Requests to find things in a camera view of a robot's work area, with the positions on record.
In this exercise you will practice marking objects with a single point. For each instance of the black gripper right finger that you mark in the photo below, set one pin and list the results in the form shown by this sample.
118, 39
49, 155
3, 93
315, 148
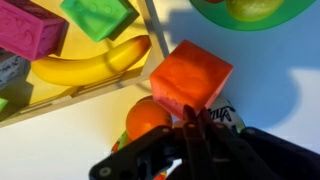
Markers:
233, 157

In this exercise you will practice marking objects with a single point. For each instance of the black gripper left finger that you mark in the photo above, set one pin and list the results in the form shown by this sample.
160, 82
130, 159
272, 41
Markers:
198, 155

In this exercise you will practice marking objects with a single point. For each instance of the orange block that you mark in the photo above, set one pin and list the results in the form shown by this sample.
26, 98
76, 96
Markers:
189, 75

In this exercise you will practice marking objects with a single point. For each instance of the wooden box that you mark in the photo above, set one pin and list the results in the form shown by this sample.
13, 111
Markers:
29, 96

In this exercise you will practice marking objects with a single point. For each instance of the lime green block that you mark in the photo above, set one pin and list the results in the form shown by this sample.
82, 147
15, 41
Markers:
3, 103

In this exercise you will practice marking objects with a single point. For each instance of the pink block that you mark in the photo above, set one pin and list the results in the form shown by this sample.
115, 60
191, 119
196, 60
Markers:
29, 30

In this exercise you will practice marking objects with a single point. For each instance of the red green soft cube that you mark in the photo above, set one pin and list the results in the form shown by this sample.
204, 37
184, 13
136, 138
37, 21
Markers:
221, 110

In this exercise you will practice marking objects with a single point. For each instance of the orange ball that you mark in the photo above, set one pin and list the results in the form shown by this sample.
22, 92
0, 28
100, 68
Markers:
144, 116

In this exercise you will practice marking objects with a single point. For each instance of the yellow banana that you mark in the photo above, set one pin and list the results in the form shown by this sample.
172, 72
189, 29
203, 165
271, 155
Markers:
92, 70

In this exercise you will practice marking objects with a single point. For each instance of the yellow lemon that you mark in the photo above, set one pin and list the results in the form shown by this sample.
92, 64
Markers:
252, 10

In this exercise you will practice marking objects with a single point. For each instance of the red apple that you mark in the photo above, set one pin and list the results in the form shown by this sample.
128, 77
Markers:
214, 1

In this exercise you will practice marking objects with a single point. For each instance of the green plastic bowl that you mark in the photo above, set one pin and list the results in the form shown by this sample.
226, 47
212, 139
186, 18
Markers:
218, 14

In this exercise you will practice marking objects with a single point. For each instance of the black white patterned cube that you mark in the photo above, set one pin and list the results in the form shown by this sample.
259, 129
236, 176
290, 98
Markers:
11, 66

